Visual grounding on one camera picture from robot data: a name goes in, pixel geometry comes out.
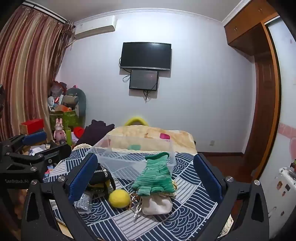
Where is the yellow felt ball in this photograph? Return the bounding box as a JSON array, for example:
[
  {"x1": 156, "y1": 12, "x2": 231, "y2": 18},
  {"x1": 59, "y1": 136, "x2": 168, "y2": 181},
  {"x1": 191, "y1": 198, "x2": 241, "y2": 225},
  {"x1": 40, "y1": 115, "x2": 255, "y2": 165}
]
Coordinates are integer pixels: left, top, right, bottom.
[{"x1": 109, "y1": 189, "x2": 131, "y2": 208}]

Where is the wooden overhead cabinet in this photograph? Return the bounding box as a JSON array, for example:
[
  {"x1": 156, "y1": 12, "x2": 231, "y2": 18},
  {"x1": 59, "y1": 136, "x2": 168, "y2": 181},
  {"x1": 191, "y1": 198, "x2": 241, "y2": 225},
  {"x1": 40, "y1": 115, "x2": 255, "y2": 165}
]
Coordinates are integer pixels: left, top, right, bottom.
[{"x1": 222, "y1": 0, "x2": 280, "y2": 56}]

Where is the beige drawstring pouch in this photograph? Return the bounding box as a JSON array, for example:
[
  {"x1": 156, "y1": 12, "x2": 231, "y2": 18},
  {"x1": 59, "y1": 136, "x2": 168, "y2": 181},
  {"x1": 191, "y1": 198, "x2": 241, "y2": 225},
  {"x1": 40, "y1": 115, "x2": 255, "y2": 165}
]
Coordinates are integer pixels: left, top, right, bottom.
[{"x1": 134, "y1": 195, "x2": 173, "y2": 219}]

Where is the green bottle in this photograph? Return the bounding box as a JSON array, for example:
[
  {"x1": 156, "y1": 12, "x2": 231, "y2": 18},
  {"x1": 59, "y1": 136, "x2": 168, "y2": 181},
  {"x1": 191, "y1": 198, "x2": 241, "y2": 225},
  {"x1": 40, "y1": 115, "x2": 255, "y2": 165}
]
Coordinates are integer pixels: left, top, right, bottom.
[{"x1": 65, "y1": 127, "x2": 73, "y2": 145}]

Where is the grey plush toy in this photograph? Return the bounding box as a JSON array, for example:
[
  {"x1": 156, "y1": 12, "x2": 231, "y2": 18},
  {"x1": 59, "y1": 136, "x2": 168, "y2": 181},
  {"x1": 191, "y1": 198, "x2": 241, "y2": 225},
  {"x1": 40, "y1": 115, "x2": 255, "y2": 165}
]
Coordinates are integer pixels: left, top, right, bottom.
[{"x1": 66, "y1": 88, "x2": 87, "y2": 118}]

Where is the blue wave patterned blanket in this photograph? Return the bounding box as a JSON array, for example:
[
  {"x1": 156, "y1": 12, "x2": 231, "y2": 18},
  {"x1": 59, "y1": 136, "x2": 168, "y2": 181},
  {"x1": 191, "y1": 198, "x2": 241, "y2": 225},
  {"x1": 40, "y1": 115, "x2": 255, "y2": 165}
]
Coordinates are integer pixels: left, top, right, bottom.
[{"x1": 46, "y1": 146, "x2": 234, "y2": 241}]

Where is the red cloth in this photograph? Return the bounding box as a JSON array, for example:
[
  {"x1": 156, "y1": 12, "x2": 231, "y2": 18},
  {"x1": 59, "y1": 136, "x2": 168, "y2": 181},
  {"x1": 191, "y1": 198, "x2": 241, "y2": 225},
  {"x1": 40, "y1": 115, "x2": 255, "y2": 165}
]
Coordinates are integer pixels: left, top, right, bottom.
[{"x1": 73, "y1": 126, "x2": 85, "y2": 139}]

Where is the red plastic bag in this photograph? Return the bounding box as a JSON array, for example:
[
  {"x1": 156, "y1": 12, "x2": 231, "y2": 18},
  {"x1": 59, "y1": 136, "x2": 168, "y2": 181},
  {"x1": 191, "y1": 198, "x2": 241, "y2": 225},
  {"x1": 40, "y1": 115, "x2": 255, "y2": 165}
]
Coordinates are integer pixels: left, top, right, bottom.
[{"x1": 51, "y1": 81, "x2": 68, "y2": 98}]

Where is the curtain rod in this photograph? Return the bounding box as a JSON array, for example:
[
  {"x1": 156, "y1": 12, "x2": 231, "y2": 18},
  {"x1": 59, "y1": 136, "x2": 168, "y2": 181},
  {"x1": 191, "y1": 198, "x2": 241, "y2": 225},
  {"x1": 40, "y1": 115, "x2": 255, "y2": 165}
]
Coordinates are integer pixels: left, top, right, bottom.
[{"x1": 22, "y1": 0, "x2": 74, "y2": 25}]

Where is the brown wooden door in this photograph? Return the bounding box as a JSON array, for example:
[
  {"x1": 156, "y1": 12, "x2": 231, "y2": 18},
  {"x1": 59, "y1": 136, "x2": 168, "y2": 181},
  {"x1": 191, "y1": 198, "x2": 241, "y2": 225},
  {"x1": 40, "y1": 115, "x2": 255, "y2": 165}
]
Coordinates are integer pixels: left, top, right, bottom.
[{"x1": 243, "y1": 22, "x2": 282, "y2": 183}]

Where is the black braided strap bundle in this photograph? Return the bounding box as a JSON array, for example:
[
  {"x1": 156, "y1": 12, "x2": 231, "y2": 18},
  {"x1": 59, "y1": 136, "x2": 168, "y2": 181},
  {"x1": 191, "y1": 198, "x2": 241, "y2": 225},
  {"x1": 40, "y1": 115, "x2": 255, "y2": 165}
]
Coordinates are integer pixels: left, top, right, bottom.
[{"x1": 89, "y1": 163, "x2": 116, "y2": 197}]

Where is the clear plastic bag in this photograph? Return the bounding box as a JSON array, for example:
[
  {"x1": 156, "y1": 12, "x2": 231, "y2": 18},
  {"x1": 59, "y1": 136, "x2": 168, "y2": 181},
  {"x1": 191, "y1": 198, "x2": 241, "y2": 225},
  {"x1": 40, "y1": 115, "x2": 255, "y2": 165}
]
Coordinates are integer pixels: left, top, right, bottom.
[{"x1": 73, "y1": 193, "x2": 93, "y2": 214}]

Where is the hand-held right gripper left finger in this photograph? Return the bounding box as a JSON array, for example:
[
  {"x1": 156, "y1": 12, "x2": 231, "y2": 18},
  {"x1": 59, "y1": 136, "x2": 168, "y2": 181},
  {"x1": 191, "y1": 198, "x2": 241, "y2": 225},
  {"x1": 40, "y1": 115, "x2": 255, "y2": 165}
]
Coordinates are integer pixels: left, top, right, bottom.
[{"x1": 21, "y1": 153, "x2": 100, "y2": 241}]

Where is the white air conditioner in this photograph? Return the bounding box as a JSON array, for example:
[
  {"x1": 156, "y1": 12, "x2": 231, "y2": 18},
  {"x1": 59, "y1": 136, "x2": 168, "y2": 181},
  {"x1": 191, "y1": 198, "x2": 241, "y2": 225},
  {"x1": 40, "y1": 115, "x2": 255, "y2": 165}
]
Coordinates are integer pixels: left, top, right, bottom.
[{"x1": 73, "y1": 16, "x2": 118, "y2": 39}]

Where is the green knitted glove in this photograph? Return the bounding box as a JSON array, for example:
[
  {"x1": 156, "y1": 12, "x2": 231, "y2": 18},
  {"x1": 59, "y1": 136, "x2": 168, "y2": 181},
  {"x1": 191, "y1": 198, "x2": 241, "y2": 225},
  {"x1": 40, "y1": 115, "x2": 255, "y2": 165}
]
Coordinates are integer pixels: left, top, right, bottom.
[{"x1": 132, "y1": 152, "x2": 176, "y2": 197}]

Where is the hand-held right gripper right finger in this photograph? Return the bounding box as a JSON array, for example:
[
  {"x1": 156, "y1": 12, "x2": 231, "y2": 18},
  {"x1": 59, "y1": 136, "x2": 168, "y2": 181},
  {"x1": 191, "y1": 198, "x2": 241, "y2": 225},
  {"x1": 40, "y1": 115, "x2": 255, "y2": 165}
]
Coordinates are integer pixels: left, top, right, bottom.
[{"x1": 193, "y1": 153, "x2": 270, "y2": 241}]

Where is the yellow padded bed rail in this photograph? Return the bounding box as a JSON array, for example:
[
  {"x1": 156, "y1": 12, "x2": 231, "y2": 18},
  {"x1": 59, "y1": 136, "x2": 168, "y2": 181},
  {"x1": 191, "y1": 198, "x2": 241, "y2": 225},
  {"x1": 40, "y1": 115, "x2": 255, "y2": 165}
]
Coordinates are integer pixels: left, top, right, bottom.
[{"x1": 124, "y1": 116, "x2": 149, "y2": 127}]

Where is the green storage box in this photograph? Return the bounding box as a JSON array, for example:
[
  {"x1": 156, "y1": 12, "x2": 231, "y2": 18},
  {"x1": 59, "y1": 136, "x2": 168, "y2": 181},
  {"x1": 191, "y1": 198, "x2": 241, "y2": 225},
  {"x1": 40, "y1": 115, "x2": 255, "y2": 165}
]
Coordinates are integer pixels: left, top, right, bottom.
[{"x1": 49, "y1": 110, "x2": 79, "y2": 133}]

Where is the small black wall monitor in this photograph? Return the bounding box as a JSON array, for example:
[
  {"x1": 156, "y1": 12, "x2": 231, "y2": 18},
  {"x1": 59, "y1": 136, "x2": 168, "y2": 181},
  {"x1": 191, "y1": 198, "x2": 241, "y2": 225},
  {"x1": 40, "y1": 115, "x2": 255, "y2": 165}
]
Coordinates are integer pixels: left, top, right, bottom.
[{"x1": 129, "y1": 69, "x2": 159, "y2": 91}]

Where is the clear plastic storage box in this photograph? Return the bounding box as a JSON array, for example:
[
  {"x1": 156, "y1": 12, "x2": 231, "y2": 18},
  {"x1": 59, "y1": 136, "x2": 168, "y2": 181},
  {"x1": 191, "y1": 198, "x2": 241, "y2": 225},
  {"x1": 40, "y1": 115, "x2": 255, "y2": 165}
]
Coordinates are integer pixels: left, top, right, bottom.
[{"x1": 85, "y1": 135, "x2": 175, "y2": 180}]

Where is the white stickered appliance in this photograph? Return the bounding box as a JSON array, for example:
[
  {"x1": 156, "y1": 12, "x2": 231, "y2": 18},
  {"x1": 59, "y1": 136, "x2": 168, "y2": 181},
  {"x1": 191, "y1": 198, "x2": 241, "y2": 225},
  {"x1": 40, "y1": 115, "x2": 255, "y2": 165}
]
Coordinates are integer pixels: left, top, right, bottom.
[{"x1": 269, "y1": 166, "x2": 296, "y2": 232}]

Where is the beige fleece blanket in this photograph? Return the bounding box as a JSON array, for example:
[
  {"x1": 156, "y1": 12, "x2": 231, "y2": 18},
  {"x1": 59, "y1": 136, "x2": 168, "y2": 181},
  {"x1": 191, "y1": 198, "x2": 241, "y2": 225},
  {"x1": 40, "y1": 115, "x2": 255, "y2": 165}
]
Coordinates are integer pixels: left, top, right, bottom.
[{"x1": 105, "y1": 126, "x2": 197, "y2": 154}]

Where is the red box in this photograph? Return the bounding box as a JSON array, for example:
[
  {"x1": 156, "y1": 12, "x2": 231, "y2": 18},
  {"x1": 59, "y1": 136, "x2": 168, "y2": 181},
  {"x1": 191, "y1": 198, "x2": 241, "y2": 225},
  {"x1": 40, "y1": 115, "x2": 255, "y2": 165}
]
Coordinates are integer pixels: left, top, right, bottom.
[{"x1": 20, "y1": 119, "x2": 45, "y2": 135}]

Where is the striped curtain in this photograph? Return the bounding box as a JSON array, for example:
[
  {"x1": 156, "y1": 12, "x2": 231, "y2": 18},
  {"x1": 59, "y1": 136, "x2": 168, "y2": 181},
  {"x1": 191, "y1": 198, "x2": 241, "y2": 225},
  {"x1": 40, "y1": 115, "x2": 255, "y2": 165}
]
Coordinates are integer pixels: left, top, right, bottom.
[{"x1": 0, "y1": 7, "x2": 74, "y2": 142}]

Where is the dark purple clothing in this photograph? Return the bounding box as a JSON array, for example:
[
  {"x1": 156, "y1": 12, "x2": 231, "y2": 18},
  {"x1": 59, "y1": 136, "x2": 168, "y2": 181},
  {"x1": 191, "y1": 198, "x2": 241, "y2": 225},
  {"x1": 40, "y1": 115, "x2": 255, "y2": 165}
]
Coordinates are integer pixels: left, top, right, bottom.
[{"x1": 76, "y1": 120, "x2": 115, "y2": 146}]

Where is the large black wall television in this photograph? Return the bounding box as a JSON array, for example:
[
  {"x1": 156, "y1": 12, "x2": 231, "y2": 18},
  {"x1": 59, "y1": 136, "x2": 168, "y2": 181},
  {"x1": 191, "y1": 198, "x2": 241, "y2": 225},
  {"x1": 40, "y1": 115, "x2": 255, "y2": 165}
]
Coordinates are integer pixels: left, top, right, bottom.
[{"x1": 120, "y1": 42, "x2": 172, "y2": 72}]

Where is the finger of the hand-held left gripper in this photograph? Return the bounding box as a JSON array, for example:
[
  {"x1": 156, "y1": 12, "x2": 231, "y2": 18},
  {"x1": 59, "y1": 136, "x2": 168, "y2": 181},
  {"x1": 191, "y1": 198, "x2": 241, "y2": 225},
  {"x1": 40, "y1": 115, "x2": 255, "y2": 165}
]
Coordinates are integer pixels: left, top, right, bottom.
[
  {"x1": 0, "y1": 131, "x2": 47, "y2": 153},
  {"x1": 0, "y1": 144, "x2": 72, "y2": 173}
]

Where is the pink rabbit toy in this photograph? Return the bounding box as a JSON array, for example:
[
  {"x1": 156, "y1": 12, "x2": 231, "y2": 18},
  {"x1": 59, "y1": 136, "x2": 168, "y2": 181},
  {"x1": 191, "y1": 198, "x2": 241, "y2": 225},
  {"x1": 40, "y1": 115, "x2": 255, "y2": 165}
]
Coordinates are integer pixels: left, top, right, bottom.
[{"x1": 54, "y1": 118, "x2": 66, "y2": 142}]

